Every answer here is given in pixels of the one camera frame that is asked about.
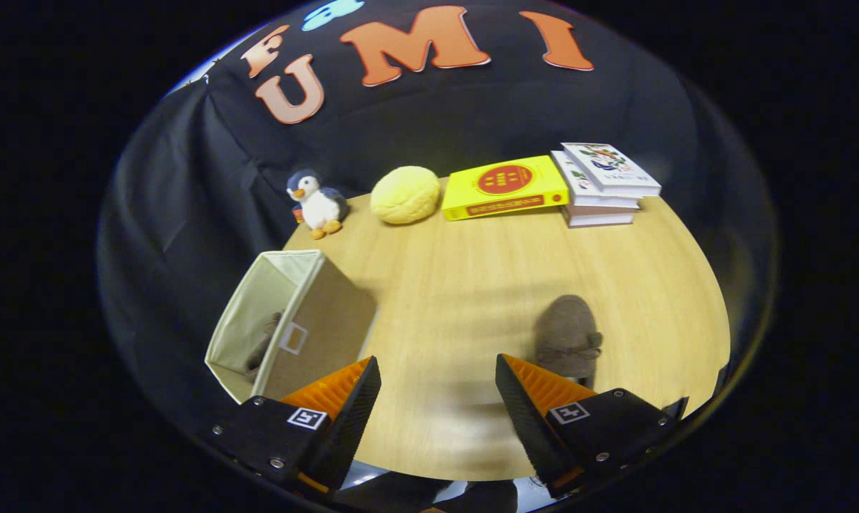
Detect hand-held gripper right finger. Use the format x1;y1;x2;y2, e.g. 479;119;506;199
495;353;679;499

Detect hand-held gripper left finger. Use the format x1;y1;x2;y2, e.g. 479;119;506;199
212;356;382;496

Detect brown shoe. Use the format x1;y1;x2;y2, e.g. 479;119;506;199
244;312;284;378
533;294;604;389

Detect beige fabric storage box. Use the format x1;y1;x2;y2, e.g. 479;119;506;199
205;249;379;405

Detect white book with pink spine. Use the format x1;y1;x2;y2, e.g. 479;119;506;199
563;205;638;229

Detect penguin plush toy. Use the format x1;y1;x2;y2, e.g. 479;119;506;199
287;169;349;240

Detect yellow round plush bun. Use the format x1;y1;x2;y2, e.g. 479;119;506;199
370;165;442;226

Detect yellow book with red circle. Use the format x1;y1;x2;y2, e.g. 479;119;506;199
441;155;570;222

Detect small white illustrated book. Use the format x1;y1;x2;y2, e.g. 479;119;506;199
562;142;662;198

